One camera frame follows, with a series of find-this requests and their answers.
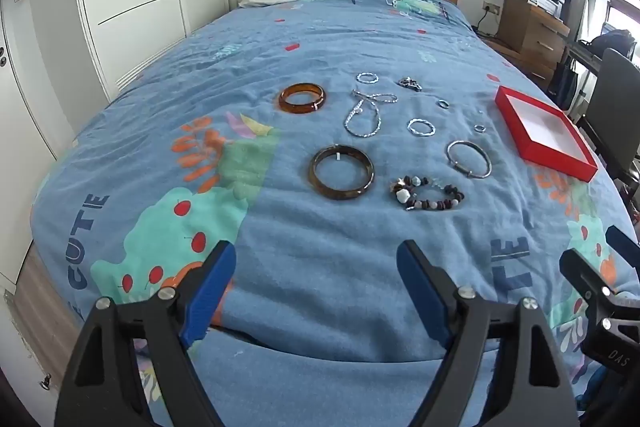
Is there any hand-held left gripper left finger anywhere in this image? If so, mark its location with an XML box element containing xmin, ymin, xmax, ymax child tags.
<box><xmin>54</xmin><ymin>239</ymin><xmax>237</xmax><ymax>427</ymax></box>

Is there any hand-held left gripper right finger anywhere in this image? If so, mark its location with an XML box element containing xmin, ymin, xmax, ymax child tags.
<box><xmin>396</xmin><ymin>239</ymin><xmax>578</xmax><ymax>427</ymax></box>

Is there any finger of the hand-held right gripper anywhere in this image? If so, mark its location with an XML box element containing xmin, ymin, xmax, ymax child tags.
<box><xmin>605</xmin><ymin>226</ymin><xmax>640</xmax><ymax>269</ymax></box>
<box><xmin>559</xmin><ymin>248</ymin><xmax>618</xmax><ymax>323</ymax></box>

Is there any beaded bracelet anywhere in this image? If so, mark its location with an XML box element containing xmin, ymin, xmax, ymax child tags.
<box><xmin>391</xmin><ymin>176</ymin><xmax>466</xmax><ymax>212</ymax></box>

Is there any dark brown bangle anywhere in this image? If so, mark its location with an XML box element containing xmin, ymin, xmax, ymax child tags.
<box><xmin>307</xmin><ymin>145</ymin><xmax>375</xmax><ymax>200</ymax></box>

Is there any thin silver bangle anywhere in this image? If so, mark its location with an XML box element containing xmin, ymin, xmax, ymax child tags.
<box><xmin>446</xmin><ymin>140</ymin><xmax>493</xmax><ymax>180</ymax></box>

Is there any red shallow box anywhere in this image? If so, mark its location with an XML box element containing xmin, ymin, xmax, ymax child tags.
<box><xmin>494</xmin><ymin>86</ymin><xmax>599</xmax><ymax>182</ymax></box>

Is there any wavy silver ring bracelet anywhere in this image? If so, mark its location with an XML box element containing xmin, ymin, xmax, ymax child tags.
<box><xmin>407</xmin><ymin>118</ymin><xmax>436</xmax><ymax>138</ymax></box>

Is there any amber bangle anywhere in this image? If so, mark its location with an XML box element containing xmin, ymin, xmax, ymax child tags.
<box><xmin>278</xmin><ymin>82</ymin><xmax>326</xmax><ymax>113</ymax></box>

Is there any dark chair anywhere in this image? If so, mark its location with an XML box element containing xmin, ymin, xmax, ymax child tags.
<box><xmin>575</xmin><ymin>48</ymin><xmax>640</xmax><ymax>208</ymax></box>

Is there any dark blue hanging bag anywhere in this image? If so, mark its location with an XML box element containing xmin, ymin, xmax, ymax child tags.
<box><xmin>547</xmin><ymin>62</ymin><xmax>581</xmax><ymax>108</ymax></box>

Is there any dark backpack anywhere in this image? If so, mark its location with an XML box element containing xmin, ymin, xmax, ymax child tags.
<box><xmin>580</xmin><ymin>29</ymin><xmax>638</xmax><ymax>58</ymax></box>

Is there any low wooden nightstand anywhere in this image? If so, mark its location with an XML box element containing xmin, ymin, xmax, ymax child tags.
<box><xmin>480</xmin><ymin>34</ymin><xmax>556</xmax><ymax>82</ymax></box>

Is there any wooden drawer chest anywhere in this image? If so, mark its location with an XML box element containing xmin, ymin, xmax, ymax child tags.
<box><xmin>500</xmin><ymin>0</ymin><xmax>571</xmax><ymax>70</ymax></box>

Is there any silver chain necklace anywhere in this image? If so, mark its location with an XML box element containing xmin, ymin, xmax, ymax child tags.
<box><xmin>343</xmin><ymin>89</ymin><xmax>399</xmax><ymax>138</ymax></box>

